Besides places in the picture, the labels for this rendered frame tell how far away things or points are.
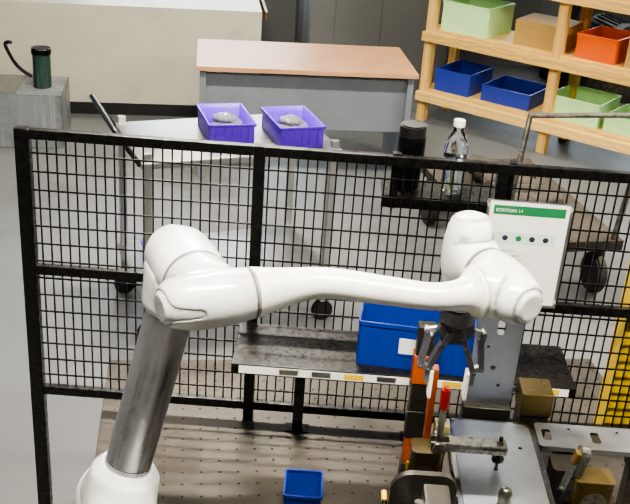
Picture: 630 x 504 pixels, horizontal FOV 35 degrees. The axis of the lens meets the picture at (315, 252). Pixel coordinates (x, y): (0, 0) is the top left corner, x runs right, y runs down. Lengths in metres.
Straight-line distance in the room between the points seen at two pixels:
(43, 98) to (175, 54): 1.19
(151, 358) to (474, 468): 0.80
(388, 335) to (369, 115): 4.12
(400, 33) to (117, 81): 2.49
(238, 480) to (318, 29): 6.24
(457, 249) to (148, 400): 0.71
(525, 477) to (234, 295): 0.88
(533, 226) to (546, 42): 5.00
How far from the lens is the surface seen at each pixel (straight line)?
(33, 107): 7.07
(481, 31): 7.76
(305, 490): 2.66
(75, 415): 4.22
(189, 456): 2.81
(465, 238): 2.00
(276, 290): 1.86
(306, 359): 2.62
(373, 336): 2.57
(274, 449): 2.84
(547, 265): 2.73
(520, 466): 2.40
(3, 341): 4.77
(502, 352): 2.51
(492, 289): 1.89
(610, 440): 2.56
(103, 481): 2.19
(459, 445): 2.30
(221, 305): 1.82
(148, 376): 2.06
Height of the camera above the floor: 2.40
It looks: 25 degrees down
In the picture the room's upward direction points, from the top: 4 degrees clockwise
